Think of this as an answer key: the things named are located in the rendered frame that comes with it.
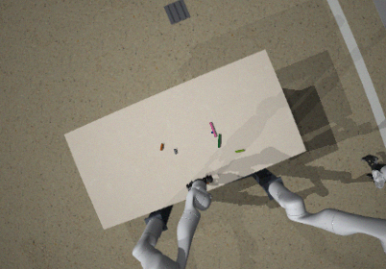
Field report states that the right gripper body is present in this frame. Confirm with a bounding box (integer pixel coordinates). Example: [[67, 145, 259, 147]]
[[373, 163, 386, 172]]

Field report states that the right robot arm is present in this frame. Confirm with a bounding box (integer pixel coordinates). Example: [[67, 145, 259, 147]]
[[268, 165, 386, 254]]

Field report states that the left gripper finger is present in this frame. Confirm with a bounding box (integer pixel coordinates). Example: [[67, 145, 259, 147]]
[[203, 175, 213, 183], [186, 181, 193, 191]]

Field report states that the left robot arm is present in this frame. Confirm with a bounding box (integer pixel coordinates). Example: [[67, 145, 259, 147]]
[[133, 180, 212, 269]]

